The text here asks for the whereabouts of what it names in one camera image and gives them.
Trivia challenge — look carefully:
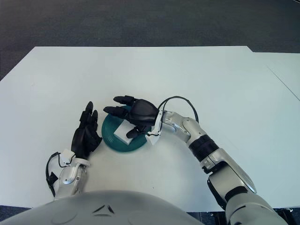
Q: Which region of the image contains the adjacent white table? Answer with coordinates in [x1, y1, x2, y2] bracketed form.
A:
[254, 52, 300, 99]

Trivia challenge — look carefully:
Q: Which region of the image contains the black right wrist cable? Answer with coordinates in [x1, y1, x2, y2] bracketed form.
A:
[158, 96, 199, 122]

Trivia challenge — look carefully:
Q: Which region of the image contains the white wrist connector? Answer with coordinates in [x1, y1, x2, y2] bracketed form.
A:
[58, 150, 75, 166]
[146, 131, 161, 145]

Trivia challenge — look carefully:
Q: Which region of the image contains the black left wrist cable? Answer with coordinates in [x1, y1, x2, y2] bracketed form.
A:
[45, 151, 61, 196]

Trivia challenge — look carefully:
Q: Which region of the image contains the white right wrist connector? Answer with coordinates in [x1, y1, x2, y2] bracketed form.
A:
[146, 131, 161, 145]

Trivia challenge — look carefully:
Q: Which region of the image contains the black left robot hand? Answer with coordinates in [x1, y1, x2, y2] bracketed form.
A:
[71, 101, 103, 160]

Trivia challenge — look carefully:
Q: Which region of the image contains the teal round plate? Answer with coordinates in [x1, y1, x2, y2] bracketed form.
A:
[101, 105, 150, 154]

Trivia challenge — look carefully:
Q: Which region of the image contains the white cube charger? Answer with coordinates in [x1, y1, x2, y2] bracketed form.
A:
[113, 120, 134, 145]

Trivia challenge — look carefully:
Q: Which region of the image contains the white left wrist connector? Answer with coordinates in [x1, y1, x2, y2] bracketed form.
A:
[58, 150, 75, 166]

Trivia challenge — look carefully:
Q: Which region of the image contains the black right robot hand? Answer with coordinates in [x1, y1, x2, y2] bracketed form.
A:
[103, 95, 160, 139]

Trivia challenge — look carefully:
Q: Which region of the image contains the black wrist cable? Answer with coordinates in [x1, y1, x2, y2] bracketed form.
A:
[45, 151, 61, 196]
[158, 96, 199, 122]

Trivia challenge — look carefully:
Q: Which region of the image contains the grey robot torso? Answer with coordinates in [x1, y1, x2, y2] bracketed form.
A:
[0, 190, 206, 225]

